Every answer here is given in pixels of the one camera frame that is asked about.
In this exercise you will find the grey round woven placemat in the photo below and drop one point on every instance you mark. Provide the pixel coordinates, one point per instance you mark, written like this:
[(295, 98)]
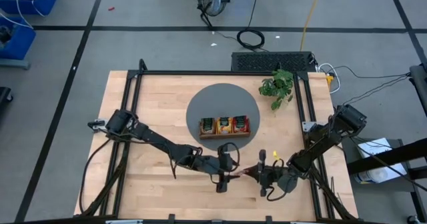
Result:
[(220, 100)]

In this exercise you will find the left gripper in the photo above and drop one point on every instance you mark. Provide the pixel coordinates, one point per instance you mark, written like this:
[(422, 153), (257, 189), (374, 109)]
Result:
[(223, 165)]

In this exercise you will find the red strawberry tea sachet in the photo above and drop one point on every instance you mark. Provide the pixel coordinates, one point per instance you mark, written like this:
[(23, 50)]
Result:
[(241, 124), (241, 174)]

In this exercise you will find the black perforated computer case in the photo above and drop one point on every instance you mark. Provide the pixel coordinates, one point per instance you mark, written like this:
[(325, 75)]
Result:
[(267, 62)]

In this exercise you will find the black cart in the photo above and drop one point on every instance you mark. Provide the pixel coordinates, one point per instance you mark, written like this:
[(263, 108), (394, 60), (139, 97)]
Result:
[(4, 97)]

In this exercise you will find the grey metal bar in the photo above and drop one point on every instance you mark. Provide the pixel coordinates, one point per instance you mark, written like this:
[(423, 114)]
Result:
[(420, 84)]

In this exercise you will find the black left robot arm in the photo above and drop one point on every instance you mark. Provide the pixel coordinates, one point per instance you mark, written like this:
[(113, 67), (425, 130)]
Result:
[(160, 142)]

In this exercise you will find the black metal stand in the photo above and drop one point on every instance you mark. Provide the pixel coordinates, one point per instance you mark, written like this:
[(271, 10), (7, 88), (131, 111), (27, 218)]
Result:
[(383, 158)]

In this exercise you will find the white paper bag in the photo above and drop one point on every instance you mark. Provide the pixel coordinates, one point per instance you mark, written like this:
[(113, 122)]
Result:
[(370, 147)]

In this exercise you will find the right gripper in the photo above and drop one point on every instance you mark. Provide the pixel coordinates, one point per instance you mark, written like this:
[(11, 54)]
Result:
[(265, 175)]

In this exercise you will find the black aluminium table frame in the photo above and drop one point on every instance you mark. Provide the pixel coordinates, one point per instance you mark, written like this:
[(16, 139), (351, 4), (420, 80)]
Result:
[(200, 73)]

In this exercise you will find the wooden tea organizer box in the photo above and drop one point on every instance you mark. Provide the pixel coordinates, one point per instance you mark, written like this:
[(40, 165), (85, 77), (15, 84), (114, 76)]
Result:
[(223, 136)]

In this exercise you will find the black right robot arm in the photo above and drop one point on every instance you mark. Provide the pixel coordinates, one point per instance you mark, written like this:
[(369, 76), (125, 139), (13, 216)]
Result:
[(320, 140)]

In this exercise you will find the yellow power plug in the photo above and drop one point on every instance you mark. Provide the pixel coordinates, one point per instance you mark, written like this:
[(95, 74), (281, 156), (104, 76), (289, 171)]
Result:
[(329, 80)]

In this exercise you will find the beige tea sachet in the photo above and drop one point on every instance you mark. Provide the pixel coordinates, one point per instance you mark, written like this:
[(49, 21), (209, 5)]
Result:
[(207, 125)]

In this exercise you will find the yellow mango tea sachet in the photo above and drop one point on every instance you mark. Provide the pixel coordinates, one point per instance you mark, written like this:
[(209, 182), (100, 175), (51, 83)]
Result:
[(224, 125)]

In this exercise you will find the green potted plant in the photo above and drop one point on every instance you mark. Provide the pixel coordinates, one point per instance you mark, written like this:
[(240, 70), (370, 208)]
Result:
[(277, 85)]

